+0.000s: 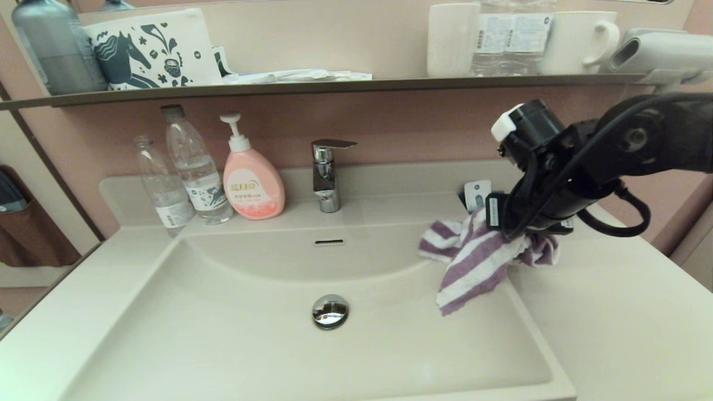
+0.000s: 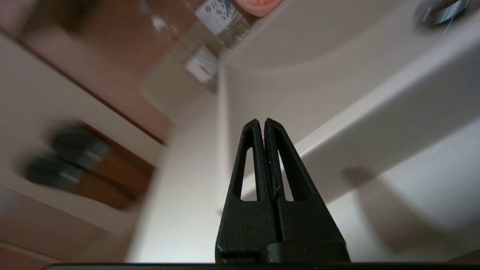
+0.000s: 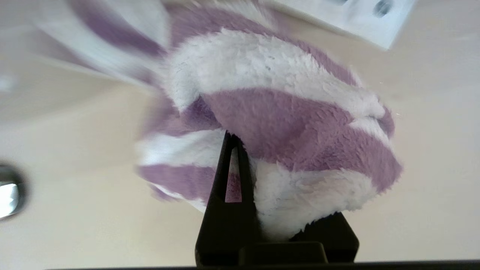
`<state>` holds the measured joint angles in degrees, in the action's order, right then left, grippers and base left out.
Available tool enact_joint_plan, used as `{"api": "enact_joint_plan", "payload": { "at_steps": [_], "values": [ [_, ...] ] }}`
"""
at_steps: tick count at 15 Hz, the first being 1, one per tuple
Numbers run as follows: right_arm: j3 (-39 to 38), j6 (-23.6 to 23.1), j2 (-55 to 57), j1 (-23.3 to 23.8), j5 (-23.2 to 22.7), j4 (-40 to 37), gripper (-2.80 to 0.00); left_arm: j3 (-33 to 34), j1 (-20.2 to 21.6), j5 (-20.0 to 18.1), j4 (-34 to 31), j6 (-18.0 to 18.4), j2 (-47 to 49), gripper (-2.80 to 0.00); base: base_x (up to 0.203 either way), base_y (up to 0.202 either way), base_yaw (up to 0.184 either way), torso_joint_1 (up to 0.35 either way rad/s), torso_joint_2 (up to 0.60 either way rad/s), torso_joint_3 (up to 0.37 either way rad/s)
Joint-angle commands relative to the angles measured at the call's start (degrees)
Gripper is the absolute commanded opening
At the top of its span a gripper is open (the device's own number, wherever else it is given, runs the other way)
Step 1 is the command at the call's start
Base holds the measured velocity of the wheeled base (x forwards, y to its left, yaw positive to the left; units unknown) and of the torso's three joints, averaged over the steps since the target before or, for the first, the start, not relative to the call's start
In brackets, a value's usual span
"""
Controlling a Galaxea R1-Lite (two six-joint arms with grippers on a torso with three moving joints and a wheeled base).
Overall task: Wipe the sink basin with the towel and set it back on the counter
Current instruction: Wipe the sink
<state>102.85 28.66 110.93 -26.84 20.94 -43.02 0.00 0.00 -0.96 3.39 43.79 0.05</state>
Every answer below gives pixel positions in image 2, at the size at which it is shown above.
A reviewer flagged white ceramic sink basin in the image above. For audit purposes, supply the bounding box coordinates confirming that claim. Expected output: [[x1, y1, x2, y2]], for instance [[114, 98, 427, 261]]
[[216, 0, 480, 210]]

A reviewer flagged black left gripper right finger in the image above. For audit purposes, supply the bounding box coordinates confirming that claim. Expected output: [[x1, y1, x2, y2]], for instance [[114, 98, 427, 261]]
[[264, 118, 351, 263]]

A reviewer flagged tall clear water bottle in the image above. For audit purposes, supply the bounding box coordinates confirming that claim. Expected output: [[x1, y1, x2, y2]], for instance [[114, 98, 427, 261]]
[[193, 0, 252, 49]]

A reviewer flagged small clear water bottle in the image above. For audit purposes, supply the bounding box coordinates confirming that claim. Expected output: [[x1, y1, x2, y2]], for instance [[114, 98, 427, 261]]
[[148, 0, 222, 87]]

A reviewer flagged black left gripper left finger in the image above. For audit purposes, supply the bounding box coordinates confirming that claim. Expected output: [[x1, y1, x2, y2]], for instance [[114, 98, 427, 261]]
[[215, 119, 279, 264]]

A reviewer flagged chrome drain stopper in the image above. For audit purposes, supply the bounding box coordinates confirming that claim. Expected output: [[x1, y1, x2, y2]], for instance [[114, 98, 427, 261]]
[[414, 0, 473, 29]]

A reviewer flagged pink soap pump bottle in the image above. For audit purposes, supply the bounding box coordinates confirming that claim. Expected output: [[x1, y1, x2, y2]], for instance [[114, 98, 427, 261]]
[[234, 0, 284, 18]]

